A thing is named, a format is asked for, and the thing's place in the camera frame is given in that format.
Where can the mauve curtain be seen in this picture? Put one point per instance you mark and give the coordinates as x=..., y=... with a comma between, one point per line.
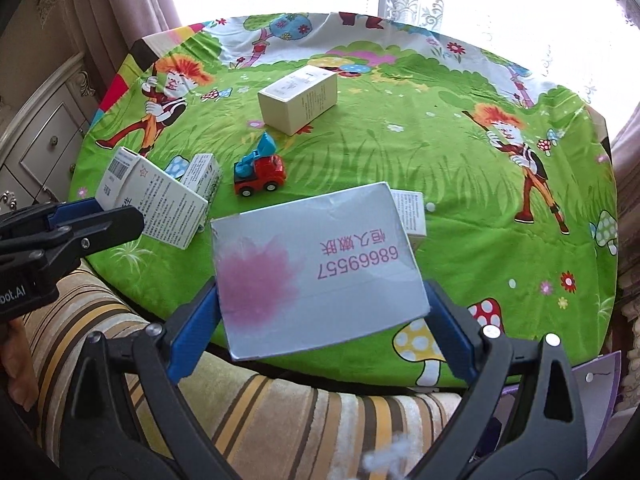
x=110, y=10
x=627, y=185

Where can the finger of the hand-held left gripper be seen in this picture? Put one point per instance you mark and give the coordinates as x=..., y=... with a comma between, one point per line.
x=110, y=230
x=75, y=212

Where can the white fluff tuft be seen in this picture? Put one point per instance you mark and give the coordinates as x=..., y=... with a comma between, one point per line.
x=385, y=460

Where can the green cartoon printed tablecloth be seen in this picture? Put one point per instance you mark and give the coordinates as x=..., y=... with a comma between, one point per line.
x=400, y=150

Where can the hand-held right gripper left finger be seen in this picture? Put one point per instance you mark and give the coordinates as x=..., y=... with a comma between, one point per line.
x=195, y=320

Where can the cream box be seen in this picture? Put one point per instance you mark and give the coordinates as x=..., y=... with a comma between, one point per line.
x=295, y=110

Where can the white printed box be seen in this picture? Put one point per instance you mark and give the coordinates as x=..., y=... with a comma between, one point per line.
x=412, y=215

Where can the white drawer cabinet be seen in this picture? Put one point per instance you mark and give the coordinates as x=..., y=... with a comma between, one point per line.
x=45, y=145

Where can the purple storage box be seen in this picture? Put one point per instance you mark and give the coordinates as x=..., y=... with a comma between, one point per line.
x=595, y=400

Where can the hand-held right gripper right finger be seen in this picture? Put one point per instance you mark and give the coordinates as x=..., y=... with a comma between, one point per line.
x=452, y=325

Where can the small white box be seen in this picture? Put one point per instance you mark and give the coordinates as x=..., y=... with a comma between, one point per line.
x=202, y=175

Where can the striped beige cushion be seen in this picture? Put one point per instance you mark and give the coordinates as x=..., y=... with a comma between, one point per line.
x=280, y=410

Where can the silver box pink flower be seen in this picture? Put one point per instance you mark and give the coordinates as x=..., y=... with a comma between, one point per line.
x=320, y=280

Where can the red toy truck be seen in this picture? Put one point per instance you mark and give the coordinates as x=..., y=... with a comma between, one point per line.
x=262, y=172

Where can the person's left hand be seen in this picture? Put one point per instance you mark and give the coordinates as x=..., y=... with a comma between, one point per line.
x=20, y=360

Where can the white barcode box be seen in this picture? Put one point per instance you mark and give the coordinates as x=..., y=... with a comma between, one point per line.
x=160, y=205

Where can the white lace sheer curtain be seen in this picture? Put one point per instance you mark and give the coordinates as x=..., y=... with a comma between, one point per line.
x=415, y=5

